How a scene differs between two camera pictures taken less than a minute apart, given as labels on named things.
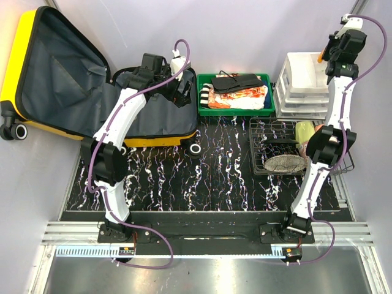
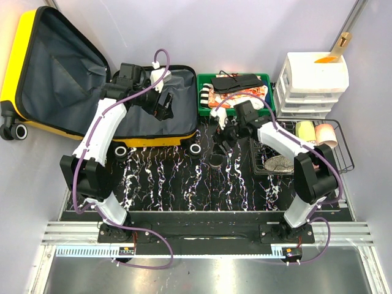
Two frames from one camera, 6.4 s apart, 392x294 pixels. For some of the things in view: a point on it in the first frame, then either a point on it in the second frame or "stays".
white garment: (250, 103) stays
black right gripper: (332, 39) to (221, 135)
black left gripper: (180, 98) to (161, 111)
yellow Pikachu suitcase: (54, 81) stays
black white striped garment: (204, 95) stays
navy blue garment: (267, 101) stays
